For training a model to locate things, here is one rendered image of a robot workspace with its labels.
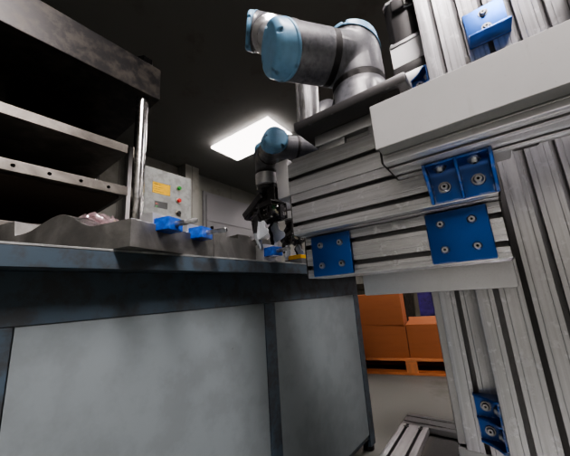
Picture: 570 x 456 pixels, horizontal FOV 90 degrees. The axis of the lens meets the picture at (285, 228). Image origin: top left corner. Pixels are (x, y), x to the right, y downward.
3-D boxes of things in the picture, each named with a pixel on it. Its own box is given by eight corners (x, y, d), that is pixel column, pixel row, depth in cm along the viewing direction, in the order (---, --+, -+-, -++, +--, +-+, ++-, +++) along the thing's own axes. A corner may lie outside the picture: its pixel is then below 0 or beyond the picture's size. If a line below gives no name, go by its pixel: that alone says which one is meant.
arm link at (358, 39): (398, 70, 60) (388, 18, 63) (339, 61, 57) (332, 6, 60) (367, 106, 72) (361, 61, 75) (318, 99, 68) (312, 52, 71)
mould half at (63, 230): (213, 259, 77) (213, 219, 79) (129, 246, 53) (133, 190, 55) (85, 275, 94) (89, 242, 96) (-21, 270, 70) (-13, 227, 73)
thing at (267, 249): (297, 257, 86) (295, 240, 87) (285, 256, 82) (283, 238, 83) (268, 262, 95) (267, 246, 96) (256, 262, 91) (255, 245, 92)
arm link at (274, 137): (299, 126, 86) (289, 145, 96) (262, 122, 83) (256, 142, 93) (301, 150, 84) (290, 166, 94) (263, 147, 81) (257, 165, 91)
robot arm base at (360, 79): (409, 127, 64) (402, 89, 66) (388, 91, 52) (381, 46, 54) (346, 149, 72) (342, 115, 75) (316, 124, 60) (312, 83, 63)
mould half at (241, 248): (274, 264, 101) (271, 227, 104) (213, 261, 81) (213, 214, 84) (192, 277, 131) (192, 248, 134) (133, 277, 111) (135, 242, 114)
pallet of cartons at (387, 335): (334, 371, 254) (327, 297, 269) (368, 351, 329) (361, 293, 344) (490, 386, 192) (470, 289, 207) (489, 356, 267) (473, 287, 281)
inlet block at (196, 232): (232, 242, 70) (232, 221, 71) (220, 239, 66) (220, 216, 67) (189, 248, 75) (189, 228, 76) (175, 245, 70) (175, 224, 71)
